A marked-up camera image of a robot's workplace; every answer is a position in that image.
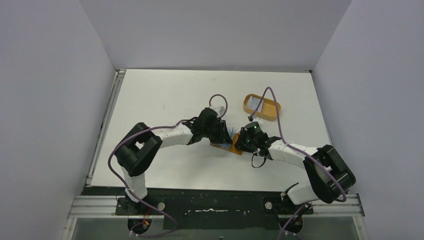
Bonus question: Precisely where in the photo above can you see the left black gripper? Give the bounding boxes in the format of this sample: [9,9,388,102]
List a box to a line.
[202,120,232,145]

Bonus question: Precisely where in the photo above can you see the yellow leather card holder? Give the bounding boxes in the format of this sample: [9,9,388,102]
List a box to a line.
[209,132,243,156]

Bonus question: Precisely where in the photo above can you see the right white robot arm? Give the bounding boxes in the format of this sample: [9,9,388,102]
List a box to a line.
[234,121,356,214]

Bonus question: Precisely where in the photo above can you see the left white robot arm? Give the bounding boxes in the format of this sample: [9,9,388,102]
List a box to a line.
[112,106,233,215]

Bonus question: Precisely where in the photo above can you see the silver credit card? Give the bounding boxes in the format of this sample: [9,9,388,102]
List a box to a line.
[246,95,265,112]

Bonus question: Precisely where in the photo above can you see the orange oval tray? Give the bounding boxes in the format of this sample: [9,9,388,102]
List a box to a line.
[242,94,281,121]

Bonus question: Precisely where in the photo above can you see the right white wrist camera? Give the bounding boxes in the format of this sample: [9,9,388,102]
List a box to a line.
[252,116,264,127]

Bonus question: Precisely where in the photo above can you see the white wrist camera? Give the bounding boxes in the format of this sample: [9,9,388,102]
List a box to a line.
[213,106,226,116]
[252,116,264,127]

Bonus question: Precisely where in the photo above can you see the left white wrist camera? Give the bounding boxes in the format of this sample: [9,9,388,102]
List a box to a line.
[213,106,226,116]

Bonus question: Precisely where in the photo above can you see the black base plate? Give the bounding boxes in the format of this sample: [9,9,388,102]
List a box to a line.
[81,187,314,236]

